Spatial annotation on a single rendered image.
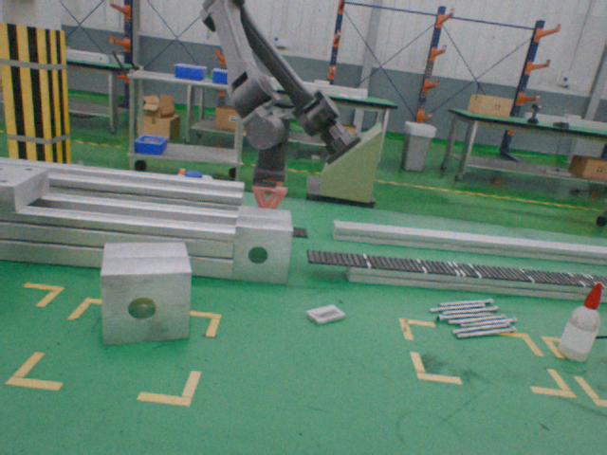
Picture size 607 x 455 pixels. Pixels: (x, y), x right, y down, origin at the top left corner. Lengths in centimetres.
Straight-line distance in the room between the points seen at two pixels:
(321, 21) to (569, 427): 801
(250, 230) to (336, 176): 58
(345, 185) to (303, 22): 720
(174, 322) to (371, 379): 25
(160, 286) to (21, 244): 31
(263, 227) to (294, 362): 23
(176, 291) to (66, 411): 17
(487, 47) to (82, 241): 844
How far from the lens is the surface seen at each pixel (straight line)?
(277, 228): 71
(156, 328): 59
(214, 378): 55
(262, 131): 82
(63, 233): 78
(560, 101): 944
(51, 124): 401
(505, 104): 618
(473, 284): 87
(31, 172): 85
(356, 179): 125
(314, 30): 839
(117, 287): 56
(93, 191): 95
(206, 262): 74
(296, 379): 56
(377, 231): 97
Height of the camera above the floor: 113
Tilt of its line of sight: 20 degrees down
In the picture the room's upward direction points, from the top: 8 degrees clockwise
